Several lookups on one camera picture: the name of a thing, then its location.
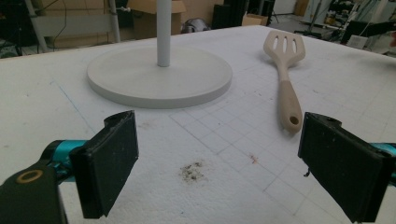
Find beige slotted spatula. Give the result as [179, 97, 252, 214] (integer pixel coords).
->
[262, 29, 306, 135]

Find black cable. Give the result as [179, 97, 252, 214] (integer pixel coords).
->
[33, 0, 68, 52]

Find white round stand with pole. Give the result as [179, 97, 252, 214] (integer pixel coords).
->
[86, 0, 233, 110]

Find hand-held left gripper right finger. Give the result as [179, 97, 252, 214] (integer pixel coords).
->
[297, 111, 396, 224]

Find small cardboard box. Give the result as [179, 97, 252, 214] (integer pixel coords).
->
[241, 13, 269, 27]

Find grey round appliance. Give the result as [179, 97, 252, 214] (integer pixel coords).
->
[181, 18, 211, 35]

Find black speaker cabinet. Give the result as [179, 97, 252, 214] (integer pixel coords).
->
[211, 0, 250, 30]

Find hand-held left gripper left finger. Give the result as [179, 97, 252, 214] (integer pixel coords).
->
[41, 109, 140, 219]

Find grey metal frame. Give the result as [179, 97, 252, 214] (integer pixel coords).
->
[23, 0, 121, 54]

